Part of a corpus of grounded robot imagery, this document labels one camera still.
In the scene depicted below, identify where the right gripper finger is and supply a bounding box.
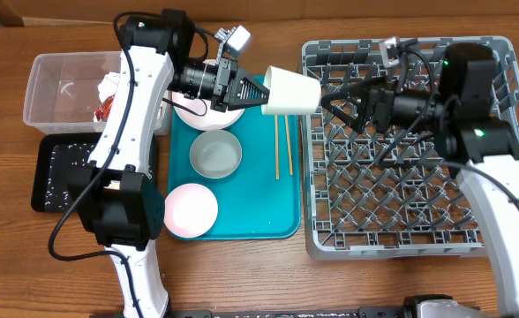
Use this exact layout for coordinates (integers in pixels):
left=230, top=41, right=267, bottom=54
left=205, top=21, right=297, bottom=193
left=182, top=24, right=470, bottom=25
left=320, top=80, right=372, bottom=102
left=320, top=98, right=367, bottom=133

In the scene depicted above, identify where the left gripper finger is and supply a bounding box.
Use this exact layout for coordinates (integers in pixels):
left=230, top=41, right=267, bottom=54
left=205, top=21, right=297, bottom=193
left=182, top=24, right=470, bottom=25
left=235, top=68, right=269, bottom=95
left=226, top=95, right=269, bottom=110

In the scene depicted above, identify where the large white plate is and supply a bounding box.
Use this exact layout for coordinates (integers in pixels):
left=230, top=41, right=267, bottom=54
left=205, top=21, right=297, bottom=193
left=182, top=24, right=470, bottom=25
left=166, top=60, right=244, bottom=131

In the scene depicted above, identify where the white cup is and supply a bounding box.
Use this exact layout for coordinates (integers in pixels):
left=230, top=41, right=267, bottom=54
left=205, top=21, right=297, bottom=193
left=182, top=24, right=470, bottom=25
left=261, top=65, right=321, bottom=115

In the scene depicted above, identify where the grey bowl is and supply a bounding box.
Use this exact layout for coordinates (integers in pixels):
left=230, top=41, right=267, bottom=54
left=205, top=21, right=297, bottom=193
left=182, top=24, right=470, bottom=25
left=189, top=130, right=242, bottom=179

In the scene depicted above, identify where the small white plate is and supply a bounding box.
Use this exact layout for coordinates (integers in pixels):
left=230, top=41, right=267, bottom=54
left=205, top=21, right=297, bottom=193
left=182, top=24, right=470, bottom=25
left=164, top=183, right=219, bottom=239

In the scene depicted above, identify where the white napkin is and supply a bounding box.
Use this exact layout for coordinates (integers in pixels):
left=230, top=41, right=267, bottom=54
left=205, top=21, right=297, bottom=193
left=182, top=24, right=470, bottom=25
left=97, top=72, right=167, bottom=130

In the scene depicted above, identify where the red snack wrapper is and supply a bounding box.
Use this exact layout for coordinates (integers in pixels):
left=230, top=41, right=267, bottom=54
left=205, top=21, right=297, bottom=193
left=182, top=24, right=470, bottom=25
left=94, top=95, right=115, bottom=122

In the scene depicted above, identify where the uncooked rice pile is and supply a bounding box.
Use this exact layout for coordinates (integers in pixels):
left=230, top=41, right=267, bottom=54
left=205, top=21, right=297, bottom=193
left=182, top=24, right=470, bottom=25
left=43, top=143, right=95, bottom=212

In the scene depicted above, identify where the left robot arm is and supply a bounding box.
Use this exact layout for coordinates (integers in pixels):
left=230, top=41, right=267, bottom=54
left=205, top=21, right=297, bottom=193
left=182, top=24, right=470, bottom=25
left=67, top=9, right=269, bottom=317

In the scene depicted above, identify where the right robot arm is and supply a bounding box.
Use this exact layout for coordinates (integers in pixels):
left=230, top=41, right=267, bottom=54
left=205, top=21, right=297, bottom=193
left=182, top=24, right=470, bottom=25
left=320, top=38, right=519, bottom=317

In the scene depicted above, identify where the grey dishwasher rack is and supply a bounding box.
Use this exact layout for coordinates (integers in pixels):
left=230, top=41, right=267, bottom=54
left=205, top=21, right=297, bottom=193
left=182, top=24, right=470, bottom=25
left=297, top=35, right=519, bottom=261

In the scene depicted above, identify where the clear plastic waste bin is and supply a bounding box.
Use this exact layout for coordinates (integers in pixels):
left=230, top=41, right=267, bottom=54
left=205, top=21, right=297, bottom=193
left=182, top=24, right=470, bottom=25
left=23, top=48, right=174, bottom=139

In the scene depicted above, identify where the teal serving tray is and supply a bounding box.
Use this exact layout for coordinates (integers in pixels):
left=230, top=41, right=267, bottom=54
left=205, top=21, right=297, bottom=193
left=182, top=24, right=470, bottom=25
left=168, top=107, right=302, bottom=240

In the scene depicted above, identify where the black rectangular tray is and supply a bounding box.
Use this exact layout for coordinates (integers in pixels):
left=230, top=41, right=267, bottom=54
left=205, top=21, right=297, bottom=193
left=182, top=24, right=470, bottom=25
left=31, top=132, right=100, bottom=212

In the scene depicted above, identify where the cardboard backdrop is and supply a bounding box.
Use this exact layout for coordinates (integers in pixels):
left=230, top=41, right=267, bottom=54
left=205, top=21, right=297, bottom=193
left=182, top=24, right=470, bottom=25
left=0, top=0, right=519, bottom=27

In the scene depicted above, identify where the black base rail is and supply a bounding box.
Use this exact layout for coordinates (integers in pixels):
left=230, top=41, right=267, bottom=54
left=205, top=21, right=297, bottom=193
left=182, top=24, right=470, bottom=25
left=89, top=294, right=482, bottom=318

